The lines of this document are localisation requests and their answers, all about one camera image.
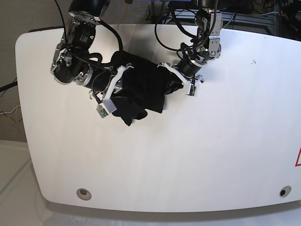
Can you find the table grommet hole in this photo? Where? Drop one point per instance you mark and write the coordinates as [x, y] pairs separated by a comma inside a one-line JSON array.
[[84, 194], [285, 191]]

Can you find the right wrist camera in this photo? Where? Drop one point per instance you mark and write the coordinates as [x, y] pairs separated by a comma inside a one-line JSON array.
[[105, 107]]

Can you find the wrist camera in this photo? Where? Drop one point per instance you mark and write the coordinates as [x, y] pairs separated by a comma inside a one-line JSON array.
[[105, 107], [191, 90]]

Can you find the aluminium frame rail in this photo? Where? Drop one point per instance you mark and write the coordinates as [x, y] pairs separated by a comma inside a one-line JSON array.
[[266, 23]]

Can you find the right table grommet hole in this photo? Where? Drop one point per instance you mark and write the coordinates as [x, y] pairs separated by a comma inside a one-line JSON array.
[[285, 191]]

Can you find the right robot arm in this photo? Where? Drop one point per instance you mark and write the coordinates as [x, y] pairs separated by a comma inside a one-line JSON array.
[[72, 60]]

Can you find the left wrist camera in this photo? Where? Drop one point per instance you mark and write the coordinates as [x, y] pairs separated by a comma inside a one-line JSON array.
[[191, 90]]

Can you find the red warning triangle sticker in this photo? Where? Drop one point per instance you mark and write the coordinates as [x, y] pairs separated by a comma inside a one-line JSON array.
[[298, 161]]

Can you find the black T-shirt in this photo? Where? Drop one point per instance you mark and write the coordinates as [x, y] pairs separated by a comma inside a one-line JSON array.
[[142, 88]]

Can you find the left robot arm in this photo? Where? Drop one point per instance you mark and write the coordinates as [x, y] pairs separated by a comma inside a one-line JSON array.
[[205, 43]]

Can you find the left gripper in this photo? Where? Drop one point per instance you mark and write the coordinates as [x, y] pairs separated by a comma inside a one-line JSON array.
[[184, 74]]

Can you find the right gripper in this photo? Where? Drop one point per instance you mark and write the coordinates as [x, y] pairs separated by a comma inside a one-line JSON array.
[[103, 80]]

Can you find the left table grommet hole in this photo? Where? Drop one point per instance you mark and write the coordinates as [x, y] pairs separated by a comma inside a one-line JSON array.
[[84, 194]]

